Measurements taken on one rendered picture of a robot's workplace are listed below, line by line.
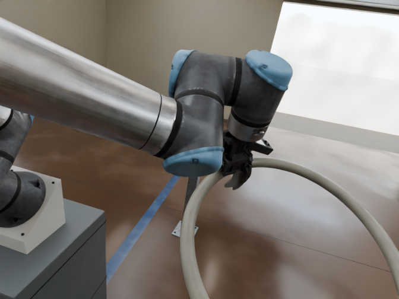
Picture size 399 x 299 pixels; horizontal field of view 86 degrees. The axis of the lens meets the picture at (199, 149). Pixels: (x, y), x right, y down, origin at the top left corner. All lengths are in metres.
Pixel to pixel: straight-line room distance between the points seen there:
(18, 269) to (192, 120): 0.77
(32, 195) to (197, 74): 0.70
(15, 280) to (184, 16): 6.48
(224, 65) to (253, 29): 6.05
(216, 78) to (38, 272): 0.78
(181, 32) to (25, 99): 6.53
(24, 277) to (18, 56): 0.73
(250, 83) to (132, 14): 7.06
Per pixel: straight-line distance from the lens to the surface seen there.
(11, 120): 0.81
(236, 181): 0.61
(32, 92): 0.27
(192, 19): 6.71
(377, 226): 0.69
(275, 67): 0.41
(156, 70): 6.98
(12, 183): 0.86
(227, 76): 0.39
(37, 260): 0.93
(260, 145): 0.56
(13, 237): 0.95
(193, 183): 1.82
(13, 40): 0.28
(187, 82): 0.37
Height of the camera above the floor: 1.52
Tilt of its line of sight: 23 degrees down
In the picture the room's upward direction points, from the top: 10 degrees clockwise
